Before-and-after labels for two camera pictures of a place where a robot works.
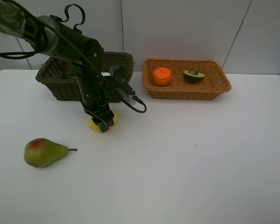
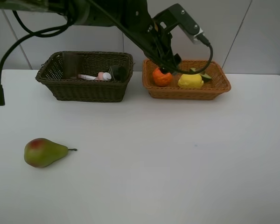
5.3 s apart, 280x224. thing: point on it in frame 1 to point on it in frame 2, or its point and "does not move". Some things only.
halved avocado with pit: x=192 y=75 to x=205 y=77
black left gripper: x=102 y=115 to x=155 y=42
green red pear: x=39 y=152 does not move
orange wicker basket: x=215 y=82 does not move
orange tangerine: x=162 y=76 does not move
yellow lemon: x=94 y=126 to x=190 y=81
